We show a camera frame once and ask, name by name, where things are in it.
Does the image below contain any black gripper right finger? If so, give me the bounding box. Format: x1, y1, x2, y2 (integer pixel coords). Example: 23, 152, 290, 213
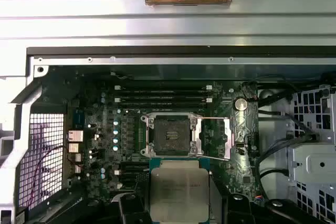
209, 176, 326, 224

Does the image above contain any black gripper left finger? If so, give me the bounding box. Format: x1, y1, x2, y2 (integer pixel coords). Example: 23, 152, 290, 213
41, 173, 152, 224

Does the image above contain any silver CPU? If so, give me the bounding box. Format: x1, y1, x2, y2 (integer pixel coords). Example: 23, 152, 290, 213
149, 158, 212, 224

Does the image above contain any metal socket cover frame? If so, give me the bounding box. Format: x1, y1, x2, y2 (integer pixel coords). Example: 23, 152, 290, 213
194, 116, 235, 161

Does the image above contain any RAM slot with white clips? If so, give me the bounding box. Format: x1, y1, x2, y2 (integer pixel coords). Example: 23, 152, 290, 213
114, 84, 213, 90
114, 97, 213, 103
114, 169, 150, 176

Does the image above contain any CPU socket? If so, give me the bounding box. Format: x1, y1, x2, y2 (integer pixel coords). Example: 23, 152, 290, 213
140, 112, 203, 156

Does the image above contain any green motherboard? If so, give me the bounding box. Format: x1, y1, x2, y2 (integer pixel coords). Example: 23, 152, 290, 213
65, 77, 260, 204

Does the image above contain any silver metal drive cage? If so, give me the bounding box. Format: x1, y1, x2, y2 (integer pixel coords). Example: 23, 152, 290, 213
287, 83, 336, 224

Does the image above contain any blue rear port connector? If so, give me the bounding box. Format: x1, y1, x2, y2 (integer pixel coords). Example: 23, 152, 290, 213
74, 108, 85, 130

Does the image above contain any round silver coin battery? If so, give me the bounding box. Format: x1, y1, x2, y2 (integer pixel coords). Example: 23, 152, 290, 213
234, 98, 248, 111

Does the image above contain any black and silver PC case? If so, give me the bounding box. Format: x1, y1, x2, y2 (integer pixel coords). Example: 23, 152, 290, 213
0, 46, 336, 224

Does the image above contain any black cable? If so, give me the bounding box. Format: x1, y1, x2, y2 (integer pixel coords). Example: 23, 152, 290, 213
258, 136, 320, 201

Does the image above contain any thin wire with white plug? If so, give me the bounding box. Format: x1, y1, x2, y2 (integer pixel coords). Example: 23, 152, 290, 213
111, 71, 132, 80

